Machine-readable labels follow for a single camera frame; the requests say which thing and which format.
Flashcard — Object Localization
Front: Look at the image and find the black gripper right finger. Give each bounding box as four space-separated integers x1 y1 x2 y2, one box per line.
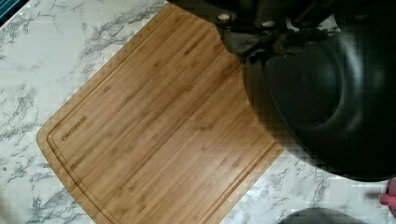
254 0 289 30

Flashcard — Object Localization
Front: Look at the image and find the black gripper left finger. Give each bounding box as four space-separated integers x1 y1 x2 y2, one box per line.
167 0 239 29

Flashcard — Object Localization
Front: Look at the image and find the black bowl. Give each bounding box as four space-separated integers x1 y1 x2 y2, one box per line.
244 23 396 182

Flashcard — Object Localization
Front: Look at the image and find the bamboo cutting board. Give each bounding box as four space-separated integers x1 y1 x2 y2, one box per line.
36 5 281 224

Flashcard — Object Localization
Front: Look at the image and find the dark grey round object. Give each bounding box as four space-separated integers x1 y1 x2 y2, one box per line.
278 208 367 224

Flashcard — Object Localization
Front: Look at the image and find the red object at edge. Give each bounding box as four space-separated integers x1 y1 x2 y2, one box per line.
378 178 396 216

